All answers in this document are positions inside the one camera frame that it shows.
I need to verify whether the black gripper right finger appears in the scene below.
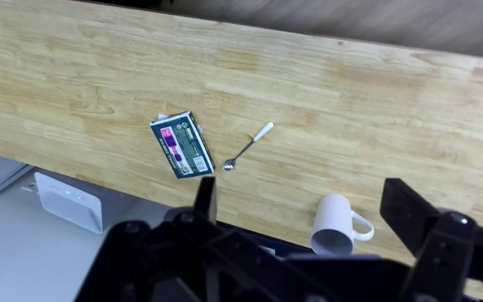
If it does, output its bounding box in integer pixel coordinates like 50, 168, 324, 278
379, 177, 483, 302

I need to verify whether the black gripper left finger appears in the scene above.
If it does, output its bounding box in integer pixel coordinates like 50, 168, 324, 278
74, 175, 238, 302

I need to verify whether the silver spoon with white handle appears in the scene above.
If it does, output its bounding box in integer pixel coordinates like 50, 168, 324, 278
221, 122, 277, 174

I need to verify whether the white ceramic mug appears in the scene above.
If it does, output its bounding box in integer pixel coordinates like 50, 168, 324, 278
309, 194, 376, 259

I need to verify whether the green flat printed box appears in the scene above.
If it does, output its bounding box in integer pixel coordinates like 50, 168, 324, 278
148, 110, 216, 182

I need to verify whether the white rectangular plastic device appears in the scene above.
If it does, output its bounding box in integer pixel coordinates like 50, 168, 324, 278
32, 172, 104, 236

